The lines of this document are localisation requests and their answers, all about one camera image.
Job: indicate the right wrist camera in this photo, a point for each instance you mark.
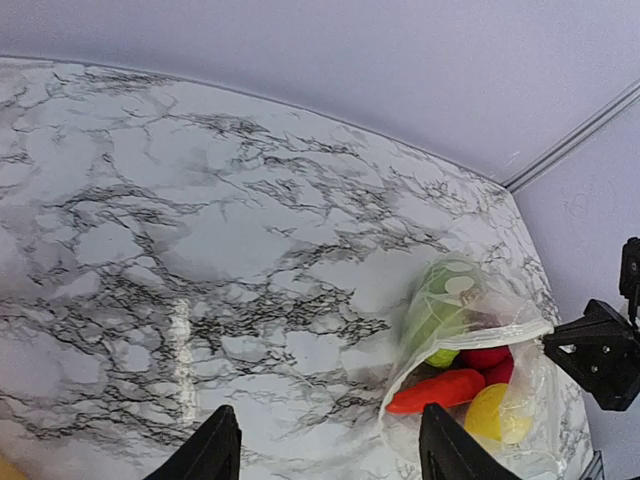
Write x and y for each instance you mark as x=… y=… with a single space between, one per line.
x=629 y=271

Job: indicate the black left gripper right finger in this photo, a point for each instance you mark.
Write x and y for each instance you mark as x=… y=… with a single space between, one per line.
x=448 y=452

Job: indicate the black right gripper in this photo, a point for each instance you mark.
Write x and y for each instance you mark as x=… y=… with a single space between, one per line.
x=600 y=352

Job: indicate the right aluminium frame post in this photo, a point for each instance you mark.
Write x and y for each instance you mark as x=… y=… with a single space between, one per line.
x=574 y=139

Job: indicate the fake yellow lemon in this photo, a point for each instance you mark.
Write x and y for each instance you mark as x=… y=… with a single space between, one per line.
x=488 y=419

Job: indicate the fake green apple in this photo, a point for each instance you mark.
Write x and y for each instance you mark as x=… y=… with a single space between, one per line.
x=442 y=306

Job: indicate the fake orange carrot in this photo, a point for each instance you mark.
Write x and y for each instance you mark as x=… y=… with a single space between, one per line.
x=449 y=389

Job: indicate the clear polka dot zip bag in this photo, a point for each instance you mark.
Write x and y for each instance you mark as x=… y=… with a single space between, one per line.
x=470 y=345

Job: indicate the fake red pepper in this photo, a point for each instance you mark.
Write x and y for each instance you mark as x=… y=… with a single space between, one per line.
x=495 y=364

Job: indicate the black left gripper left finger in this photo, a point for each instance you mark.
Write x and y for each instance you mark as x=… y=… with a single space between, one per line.
x=212 y=452

